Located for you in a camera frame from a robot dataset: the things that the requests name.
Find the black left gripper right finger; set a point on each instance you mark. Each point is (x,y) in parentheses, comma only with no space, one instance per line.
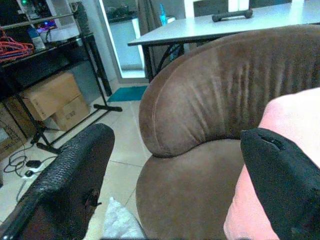
(282,175)

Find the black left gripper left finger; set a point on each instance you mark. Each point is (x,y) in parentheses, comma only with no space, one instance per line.
(67,175)

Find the pink pillow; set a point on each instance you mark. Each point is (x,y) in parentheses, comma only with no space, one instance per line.
(287,117)

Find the brown suede sofa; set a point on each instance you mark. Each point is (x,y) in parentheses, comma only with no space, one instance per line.
(215,105)

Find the teal floor mat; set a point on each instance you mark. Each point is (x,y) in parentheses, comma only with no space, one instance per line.
(128,93)

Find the black power adapter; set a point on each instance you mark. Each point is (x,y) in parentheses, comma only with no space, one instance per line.
(33,163)

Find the small cardboard box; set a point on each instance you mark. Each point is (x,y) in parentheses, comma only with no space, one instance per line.
(71,115)

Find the printed cardboard box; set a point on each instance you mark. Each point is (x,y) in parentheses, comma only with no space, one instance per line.
(8,132)

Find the large cardboard box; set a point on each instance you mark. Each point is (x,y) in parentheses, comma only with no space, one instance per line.
(52,95)

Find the black metal rack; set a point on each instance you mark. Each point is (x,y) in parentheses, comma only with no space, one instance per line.
(62,60)

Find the red clothes hangers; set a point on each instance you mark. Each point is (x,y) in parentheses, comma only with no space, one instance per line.
(13,48)

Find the white folding table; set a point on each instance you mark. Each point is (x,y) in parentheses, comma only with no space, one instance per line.
(225,25)

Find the black dumbbell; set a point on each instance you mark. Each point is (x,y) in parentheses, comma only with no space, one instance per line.
(232,15)

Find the beige curtain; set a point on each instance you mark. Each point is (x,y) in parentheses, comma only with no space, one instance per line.
(148,17)

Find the blue spray bottle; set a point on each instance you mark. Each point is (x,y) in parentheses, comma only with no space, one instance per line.
(163,15)

